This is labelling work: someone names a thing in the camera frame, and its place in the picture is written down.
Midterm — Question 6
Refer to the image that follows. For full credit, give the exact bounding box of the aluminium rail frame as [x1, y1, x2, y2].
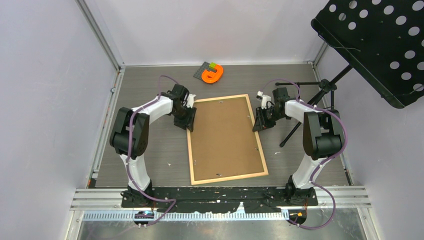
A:
[64, 185, 380, 240]

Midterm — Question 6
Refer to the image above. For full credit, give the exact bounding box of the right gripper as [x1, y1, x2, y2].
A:
[253, 106, 286, 132]

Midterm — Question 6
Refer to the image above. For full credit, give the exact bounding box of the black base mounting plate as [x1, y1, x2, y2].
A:
[120, 186, 318, 214]

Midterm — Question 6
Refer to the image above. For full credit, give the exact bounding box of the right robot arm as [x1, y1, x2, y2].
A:
[252, 87, 346, 205]

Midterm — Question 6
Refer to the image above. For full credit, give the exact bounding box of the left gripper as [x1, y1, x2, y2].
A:
[172, 104, 197, 132]

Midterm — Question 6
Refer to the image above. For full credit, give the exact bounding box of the orange plastic horseshoe piece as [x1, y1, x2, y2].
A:
[202, 64, 224, 84]

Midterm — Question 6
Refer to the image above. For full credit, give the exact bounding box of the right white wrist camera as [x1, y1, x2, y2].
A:
[256, 90, 272, 110]

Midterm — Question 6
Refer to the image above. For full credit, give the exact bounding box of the green building brick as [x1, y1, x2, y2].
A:
[208, 62, 217, 71]

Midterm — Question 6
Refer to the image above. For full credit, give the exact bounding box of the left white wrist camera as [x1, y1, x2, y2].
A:
[185, 94, 196, 108]

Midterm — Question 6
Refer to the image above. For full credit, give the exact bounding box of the wooden picture frame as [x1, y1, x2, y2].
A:
[186, 94, 270, 186]

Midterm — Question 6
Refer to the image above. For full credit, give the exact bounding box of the grey building baseplate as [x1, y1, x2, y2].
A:
[193, 61, 214, 81]

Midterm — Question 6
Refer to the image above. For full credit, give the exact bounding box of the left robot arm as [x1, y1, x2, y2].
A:
[109, 84, 197, 207]

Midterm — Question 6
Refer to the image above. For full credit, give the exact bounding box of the black perforated music stand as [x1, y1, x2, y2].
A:
[274, 0, 424, 149]

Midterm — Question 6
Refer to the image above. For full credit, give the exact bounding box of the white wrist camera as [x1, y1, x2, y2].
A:
[185, 94, 196, 108]
[256, 90, 272, 110]

